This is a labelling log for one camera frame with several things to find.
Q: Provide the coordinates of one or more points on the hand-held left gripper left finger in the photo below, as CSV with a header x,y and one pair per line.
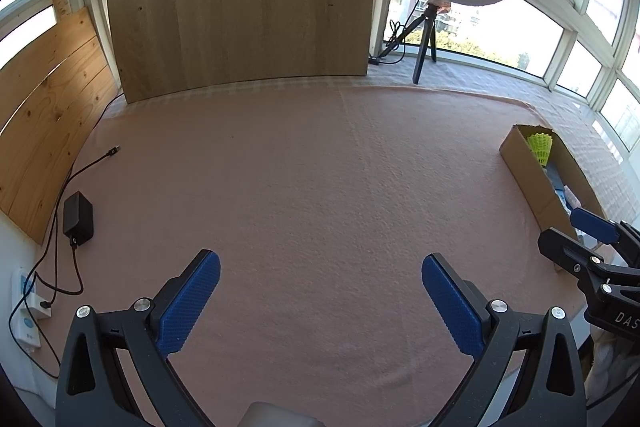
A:
x,y
192,302

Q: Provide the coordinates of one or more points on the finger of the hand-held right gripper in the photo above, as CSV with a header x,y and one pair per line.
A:
x,y
565,249
592,222

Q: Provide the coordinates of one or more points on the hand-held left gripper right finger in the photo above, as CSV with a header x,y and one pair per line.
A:
x,y
450,302

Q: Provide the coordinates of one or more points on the cardboard box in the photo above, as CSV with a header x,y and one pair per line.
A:
x,y
530,177

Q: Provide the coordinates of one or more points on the yellow shuttlecock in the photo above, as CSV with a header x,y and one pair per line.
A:
x,y
541,147

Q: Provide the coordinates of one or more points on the person's right hand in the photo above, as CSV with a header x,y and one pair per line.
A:
x,y
612,362

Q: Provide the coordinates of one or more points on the peach blanket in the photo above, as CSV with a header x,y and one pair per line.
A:
x,y
310,187

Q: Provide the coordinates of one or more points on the pine plank panel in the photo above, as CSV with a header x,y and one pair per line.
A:
x,y
45,122

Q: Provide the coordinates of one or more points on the white wall socket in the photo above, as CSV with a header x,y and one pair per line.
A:
x,y
25,332

